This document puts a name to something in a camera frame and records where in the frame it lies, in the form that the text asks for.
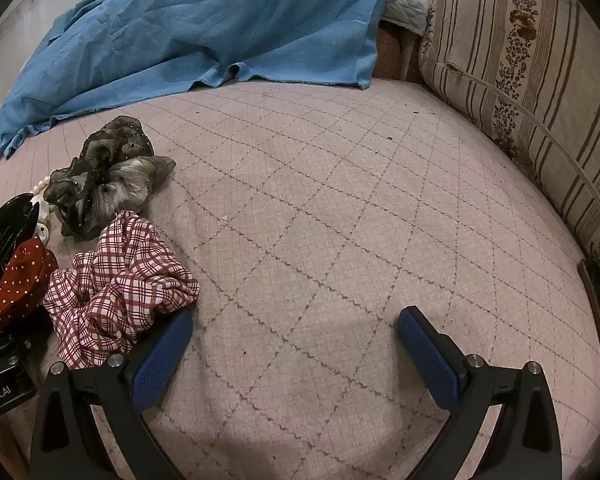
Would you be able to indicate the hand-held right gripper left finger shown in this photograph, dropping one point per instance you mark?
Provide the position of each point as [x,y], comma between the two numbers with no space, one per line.
[162,355]

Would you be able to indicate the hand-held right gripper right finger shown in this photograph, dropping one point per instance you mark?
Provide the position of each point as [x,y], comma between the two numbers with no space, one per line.
[425,355]

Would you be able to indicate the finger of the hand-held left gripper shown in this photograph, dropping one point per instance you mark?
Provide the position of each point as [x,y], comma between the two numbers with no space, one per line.
[10,351]

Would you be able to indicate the red polka-dot scrunchie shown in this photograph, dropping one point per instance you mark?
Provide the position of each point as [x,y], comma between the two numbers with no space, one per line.
[15,280]

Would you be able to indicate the red white plaid scrunchie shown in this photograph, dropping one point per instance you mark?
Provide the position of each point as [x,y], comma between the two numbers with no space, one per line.
[120,280]

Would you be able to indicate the black hair claw clip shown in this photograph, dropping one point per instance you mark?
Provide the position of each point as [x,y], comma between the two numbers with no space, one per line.
[5,230]

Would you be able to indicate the white patterned scrunchie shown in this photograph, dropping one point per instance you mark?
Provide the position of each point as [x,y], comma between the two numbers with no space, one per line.
[42,230]

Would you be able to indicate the dark sheer scrunchie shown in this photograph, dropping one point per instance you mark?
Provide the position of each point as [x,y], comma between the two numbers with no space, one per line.
[95,170]

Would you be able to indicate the striped floral cushion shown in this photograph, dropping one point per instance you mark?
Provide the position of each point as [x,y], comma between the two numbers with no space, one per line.
[525,85]

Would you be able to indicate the brown pink sofa backrest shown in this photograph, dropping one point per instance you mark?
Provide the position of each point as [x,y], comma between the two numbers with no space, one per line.
[390,55]

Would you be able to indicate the blue cloth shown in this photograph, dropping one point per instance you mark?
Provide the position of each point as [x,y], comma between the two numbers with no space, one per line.
[180,25]

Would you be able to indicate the grey quilted pillow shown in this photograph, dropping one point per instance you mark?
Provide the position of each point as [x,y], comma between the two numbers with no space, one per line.
[405,5]

